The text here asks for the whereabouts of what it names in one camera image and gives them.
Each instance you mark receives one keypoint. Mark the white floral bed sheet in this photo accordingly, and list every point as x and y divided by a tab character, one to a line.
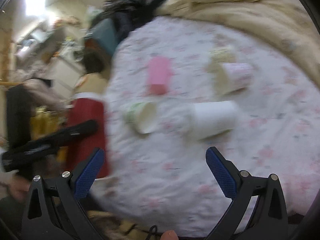
162	179

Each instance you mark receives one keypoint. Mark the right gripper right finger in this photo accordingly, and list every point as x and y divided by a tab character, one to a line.
257	209

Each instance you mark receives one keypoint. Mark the teal cushion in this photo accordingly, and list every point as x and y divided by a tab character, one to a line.
103	35

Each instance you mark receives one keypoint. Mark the yellow cartoon paper cup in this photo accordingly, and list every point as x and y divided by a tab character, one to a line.
223	54

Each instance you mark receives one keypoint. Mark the plain white paper cup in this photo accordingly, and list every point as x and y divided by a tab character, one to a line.
212	118

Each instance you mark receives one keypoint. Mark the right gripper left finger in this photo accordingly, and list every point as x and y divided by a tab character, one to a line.
52	209

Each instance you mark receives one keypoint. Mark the pink patterned paper cup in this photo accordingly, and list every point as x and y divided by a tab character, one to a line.
230	77

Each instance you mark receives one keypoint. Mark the green printed paper cup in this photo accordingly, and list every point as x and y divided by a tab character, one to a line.
141	116

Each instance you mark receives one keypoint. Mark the person's left hand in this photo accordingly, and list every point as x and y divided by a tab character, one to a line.
18	187

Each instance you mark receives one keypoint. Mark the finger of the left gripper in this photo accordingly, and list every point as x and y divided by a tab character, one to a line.
72	133

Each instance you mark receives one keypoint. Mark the dark clothes pile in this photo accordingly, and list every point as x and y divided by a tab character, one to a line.
127	15

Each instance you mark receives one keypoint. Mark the cream bear blanket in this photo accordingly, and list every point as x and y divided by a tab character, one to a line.
284	24

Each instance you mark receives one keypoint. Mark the red ribbed paper cup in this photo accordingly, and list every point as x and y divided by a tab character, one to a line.
88	106

